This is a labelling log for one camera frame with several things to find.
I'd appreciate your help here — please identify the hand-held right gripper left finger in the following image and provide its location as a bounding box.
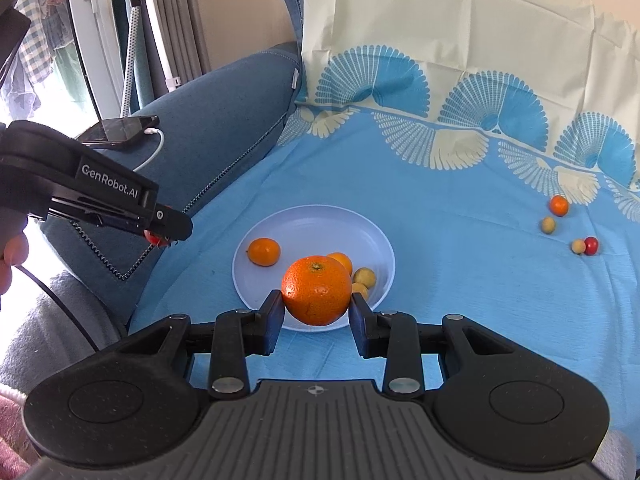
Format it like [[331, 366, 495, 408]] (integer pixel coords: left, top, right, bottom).
[[120, 289, 287, 401]]

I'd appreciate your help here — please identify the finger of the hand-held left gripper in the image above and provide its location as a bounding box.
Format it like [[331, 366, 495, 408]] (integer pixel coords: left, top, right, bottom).
[[142, 204, 194, 241]]

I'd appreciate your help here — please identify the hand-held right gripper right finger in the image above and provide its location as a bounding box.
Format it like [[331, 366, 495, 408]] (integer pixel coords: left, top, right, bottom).
[[349, 292, 516, 401]]

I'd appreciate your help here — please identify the light blue plate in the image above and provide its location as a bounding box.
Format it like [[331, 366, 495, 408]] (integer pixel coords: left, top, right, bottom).
[[232, 204, 396, 332]]

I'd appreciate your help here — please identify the person's left hand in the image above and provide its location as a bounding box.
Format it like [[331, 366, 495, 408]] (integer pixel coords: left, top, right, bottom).
[[0, 232, 30, 296]]

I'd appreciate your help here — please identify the black smartphone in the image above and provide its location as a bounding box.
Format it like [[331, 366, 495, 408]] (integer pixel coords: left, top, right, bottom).
[[75, 115, 161, 148]]

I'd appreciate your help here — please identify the hanging green cloth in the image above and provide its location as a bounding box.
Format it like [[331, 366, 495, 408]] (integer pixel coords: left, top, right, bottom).
[[50, 45, 93, 108]]

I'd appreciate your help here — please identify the blue and cream printed sheet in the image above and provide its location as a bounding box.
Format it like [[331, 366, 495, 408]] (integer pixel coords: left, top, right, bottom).
[[127, 0, 640, 441]]

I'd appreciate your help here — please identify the teal curtain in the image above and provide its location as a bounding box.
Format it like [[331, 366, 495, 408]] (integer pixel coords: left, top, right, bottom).
[[107, 0, 166, 111]]

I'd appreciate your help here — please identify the hanging plaid shirt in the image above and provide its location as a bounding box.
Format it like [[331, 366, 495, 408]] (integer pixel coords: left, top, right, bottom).
[[0, 0, 66, 116]]

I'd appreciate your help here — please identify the dark flat object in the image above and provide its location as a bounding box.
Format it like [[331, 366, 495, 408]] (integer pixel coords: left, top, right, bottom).
[[0, 0, 32, 86]]

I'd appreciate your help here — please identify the grey fleece blanket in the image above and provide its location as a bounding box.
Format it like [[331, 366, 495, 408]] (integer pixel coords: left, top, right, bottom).
[[0, 270, 126, 396]]

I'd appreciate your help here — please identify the white garment steamer pole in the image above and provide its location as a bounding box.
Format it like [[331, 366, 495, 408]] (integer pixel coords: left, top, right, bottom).
[[137, 0, 181, 92]]

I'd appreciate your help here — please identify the grey curtain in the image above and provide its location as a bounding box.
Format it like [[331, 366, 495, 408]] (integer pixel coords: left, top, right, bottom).
[[145, 0, 211, 86]]

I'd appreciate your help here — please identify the pink cloth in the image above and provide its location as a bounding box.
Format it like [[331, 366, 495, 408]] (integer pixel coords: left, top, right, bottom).
[[0, 385, 41, 480]]

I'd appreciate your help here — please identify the grey cloth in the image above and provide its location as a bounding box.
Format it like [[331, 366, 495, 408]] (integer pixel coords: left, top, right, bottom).
[[595, 427, 638, 476]]

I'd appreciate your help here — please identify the white charging cable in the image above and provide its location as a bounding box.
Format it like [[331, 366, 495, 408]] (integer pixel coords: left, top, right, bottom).
[[132, 127, 166, 173]]

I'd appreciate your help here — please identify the black steamer head with hose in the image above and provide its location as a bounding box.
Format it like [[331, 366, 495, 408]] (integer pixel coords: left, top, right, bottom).
[[117, 0, 143, 118]]

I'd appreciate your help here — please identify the black cable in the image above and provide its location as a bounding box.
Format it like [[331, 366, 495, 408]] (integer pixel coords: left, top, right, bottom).
[[16, 264, 102, 353]]

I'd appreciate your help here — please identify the white window frame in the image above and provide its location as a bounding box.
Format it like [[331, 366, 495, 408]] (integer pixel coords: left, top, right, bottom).
[[65, 0, 126, 121]]

